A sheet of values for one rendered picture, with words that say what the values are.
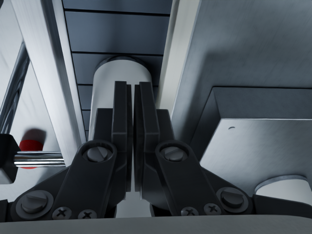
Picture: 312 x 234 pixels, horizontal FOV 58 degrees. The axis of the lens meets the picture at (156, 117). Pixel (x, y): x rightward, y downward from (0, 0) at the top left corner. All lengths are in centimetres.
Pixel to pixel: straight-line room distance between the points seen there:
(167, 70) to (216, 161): 24
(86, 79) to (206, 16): 13
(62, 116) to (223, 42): 20
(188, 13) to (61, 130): 10
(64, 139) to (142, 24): 10
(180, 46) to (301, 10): 16
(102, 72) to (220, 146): 20
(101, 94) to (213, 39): 14
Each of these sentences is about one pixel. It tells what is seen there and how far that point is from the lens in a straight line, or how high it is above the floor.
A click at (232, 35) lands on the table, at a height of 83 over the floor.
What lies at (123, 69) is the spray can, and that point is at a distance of 23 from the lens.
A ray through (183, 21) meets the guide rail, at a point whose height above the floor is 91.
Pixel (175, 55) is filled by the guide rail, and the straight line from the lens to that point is 20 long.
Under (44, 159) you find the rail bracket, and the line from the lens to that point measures 22.
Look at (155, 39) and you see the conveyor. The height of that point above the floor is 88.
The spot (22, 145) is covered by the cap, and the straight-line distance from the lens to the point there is 46.
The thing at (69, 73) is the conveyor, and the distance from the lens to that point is 26.
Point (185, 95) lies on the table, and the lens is 36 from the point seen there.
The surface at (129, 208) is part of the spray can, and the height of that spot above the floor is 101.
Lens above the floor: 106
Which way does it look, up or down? 36 degrees down
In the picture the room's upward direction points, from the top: 175 degrees clockwise
